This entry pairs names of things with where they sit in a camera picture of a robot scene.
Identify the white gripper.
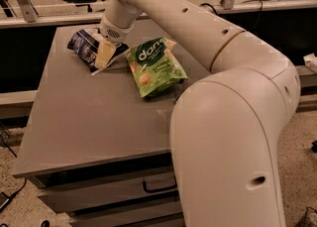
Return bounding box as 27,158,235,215
95,16,132,69

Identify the blue chip bag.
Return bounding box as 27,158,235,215
67,28,129,75

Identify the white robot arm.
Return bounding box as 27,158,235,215
101,0,300,227

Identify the green snack bag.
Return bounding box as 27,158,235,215
126,37,187,98

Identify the grey drawer cabinet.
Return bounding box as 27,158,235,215
13,26,188,227

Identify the metal railing frame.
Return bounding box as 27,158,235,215
0,0,317,30

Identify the black drawer handle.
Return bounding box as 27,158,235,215
142,176,177,194

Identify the black power cable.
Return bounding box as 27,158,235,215
199,0,264,34

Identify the black floor cable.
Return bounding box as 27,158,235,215
0,121,28,214

